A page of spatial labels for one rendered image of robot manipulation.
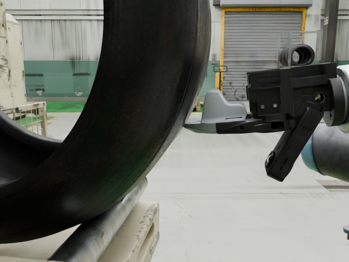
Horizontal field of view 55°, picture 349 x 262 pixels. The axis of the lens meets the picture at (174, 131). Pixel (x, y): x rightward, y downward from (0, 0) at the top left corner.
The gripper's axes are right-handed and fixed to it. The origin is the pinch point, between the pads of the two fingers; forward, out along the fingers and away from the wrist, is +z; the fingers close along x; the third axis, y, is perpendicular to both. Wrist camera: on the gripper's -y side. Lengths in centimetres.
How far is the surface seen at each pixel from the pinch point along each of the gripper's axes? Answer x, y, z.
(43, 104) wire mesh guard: -59, 4, 58
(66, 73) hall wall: -1046, 59, 536
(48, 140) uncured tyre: -10.2, -1.2, 29.2
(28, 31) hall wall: -1035, 210, 642
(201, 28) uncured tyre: 11.8, 12.6, -3.6
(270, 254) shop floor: -145, -106, -21
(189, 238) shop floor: -157, -100, 29
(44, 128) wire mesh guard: -59, -5, 59
